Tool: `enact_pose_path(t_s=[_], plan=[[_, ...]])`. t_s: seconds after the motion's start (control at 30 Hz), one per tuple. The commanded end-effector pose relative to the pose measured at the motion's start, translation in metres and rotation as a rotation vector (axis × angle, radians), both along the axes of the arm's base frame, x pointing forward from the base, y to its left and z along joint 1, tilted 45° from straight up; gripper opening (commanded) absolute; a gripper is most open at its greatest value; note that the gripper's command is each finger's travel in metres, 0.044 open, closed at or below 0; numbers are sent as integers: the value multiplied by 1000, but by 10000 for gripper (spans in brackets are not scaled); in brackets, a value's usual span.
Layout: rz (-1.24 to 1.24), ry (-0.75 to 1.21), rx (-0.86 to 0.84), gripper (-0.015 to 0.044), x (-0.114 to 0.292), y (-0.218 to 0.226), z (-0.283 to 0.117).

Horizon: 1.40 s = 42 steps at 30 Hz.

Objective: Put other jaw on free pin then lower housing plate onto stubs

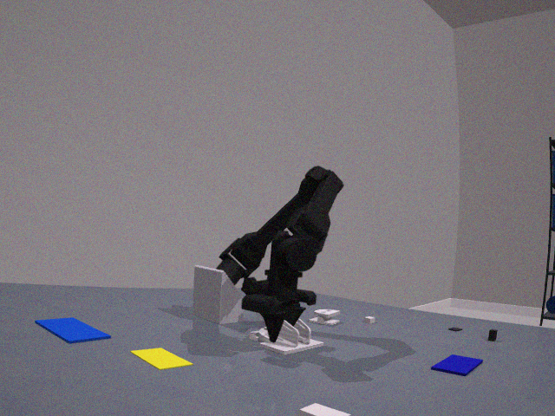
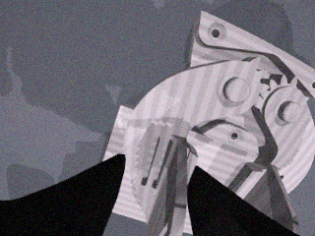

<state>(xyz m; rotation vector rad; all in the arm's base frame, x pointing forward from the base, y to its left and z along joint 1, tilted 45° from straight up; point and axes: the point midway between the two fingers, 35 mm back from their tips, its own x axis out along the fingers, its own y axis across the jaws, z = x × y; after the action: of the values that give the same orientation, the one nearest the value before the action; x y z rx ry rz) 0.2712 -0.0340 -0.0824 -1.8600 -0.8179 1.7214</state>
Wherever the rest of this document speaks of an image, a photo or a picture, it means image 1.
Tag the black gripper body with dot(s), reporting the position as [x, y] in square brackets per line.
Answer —
[282, 292]

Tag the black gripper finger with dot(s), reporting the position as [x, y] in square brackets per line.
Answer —
[292, 314]
[274, 323]

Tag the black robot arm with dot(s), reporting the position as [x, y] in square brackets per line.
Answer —
[305, 216]

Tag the blue flat square plate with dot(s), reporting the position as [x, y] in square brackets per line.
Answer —
[460, 365]

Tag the blue flat rectangular plate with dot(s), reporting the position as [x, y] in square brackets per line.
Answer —
[72, 330]

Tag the yellow flat plate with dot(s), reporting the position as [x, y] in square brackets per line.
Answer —
[160, 358]

